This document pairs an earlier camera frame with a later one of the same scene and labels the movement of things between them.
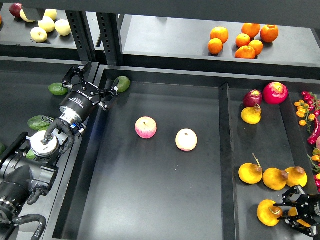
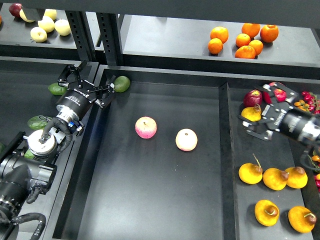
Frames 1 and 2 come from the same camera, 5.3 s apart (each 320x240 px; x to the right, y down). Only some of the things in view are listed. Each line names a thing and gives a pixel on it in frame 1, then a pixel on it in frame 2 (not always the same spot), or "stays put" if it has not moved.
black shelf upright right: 110,28 stays put
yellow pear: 267,214 stays put
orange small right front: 257,46 stays put
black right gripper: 308,210 to 282,117
